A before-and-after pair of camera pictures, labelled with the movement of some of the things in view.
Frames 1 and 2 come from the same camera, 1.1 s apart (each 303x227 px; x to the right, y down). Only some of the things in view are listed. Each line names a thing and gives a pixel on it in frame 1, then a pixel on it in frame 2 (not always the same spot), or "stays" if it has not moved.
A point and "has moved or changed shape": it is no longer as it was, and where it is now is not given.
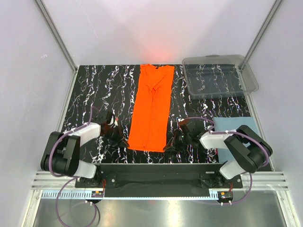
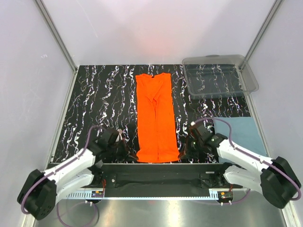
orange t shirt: x=149 y=124 has moved or changed shape
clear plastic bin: x=216 y=76 stays
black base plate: x=159 y=176 stays
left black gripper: x=120 y=142 → x=126 y=153
